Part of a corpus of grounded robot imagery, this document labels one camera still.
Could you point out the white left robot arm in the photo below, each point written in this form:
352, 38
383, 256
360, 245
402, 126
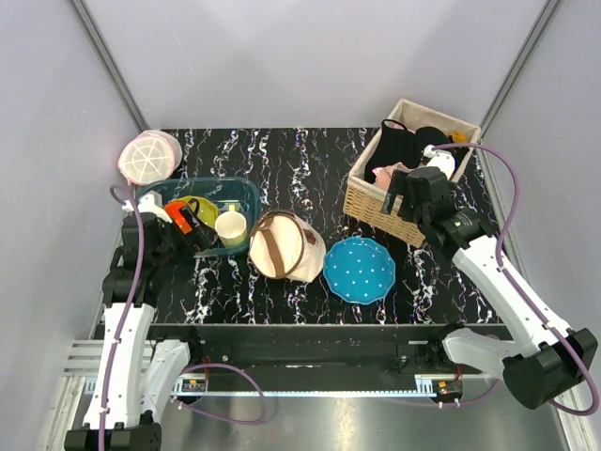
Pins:
138, 368

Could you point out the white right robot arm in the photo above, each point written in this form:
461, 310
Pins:
546, 357

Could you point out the cream capybara pouch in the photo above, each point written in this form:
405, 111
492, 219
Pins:
283, 246

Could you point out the orange cup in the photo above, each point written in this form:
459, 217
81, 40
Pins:
181, 213

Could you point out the blue dotted plate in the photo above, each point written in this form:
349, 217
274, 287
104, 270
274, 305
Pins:
359, 270

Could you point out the yellow black garment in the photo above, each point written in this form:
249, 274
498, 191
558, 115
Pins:
429, 135

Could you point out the black bra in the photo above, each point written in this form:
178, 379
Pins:
396, 144

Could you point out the pink beige bra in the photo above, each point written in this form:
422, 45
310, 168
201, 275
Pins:
383, 175

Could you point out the yellow dotted plate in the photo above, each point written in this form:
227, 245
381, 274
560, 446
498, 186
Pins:
203, 209

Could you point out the wicker basket with liner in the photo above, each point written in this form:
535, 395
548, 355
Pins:
364, 201

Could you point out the white mesh laundry bag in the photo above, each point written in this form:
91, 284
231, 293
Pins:
150, 157

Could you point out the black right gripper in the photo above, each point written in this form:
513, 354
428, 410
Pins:
399, 185

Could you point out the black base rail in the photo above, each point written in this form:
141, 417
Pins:
310, 358

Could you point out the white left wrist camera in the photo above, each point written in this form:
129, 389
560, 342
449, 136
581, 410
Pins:
152, 203

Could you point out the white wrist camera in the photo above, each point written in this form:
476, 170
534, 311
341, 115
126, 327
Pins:
443, 160
152, 203

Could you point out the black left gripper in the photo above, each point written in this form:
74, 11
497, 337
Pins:
198, 240

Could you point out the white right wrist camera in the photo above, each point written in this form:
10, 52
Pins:
443, 160

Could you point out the teal plastic bin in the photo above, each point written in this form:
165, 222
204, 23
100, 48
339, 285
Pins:
227, 193

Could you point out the cream paper cup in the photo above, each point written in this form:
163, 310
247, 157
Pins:
231, 228

